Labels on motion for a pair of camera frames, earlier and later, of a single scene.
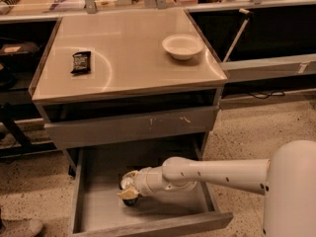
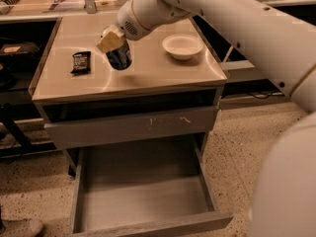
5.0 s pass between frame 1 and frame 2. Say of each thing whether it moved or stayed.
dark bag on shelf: stayed
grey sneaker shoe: stayed
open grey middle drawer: stayed
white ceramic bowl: stayed
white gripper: moved
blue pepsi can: moved
